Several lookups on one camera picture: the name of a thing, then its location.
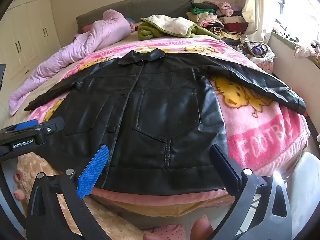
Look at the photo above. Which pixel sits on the beige fluffy rug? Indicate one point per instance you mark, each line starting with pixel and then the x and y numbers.
pixel 112 222

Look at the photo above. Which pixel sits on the cream curtain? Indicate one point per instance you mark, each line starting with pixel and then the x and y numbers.
pixel 260 5

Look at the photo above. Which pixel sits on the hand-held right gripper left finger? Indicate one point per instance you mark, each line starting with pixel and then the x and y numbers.
pixel 93 170

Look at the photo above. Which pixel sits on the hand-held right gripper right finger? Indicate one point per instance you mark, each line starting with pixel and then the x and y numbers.
pixel 225 170

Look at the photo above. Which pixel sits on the floral cloth bundle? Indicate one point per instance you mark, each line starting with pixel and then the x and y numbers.
pixel 257 50

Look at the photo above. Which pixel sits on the green and cream fleece garment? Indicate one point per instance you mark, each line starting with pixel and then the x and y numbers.
pixel 170 25

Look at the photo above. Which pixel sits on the window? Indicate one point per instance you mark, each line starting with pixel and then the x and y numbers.
pixel 302 2

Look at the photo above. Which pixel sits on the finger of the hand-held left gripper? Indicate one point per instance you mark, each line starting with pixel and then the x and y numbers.
pixel 53 125
pixel 26 125

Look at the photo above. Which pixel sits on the dark grey headboard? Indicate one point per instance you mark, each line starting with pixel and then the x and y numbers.
pixel 150 7

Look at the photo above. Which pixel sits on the pile of folded clothes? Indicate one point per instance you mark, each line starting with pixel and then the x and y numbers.
pixel 230 20

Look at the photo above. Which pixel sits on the pink printed blanket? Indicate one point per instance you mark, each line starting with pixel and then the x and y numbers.
pixel 250 140

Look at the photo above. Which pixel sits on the pink puffer jacket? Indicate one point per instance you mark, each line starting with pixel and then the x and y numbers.
pixel 100 35

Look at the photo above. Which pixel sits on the pink slipper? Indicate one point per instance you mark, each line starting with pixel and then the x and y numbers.
pixel 18 176
pixel 20 195

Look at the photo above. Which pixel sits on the black leather jacket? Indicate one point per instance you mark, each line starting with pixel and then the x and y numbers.
pixel 162 110

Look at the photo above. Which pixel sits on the pink dotted fabric item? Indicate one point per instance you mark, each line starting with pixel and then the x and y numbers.
pixel 165 232

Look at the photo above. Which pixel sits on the dark flat panel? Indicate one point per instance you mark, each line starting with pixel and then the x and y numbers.
pixel 2 77

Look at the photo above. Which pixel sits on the pink white cloth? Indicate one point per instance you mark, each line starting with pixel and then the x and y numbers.
pixel 306 51

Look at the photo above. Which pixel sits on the cream wardrobe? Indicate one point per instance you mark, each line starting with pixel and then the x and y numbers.
pixel 30 30

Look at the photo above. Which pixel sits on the green window sill cushion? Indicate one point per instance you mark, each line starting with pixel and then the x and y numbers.
pixel 287 45

